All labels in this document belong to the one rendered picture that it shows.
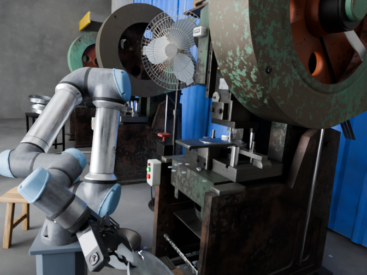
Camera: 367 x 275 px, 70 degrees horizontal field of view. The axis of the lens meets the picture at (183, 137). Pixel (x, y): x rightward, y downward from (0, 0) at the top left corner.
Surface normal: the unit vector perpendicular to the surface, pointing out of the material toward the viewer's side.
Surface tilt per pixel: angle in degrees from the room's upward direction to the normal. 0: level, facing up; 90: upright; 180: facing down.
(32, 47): 90
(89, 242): 56
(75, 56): 90
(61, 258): 90
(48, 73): 90
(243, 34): 109
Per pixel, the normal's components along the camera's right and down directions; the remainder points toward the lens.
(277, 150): -0.87, 0.04
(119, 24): 0.46, 0.20
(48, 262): 0.24, 0.20
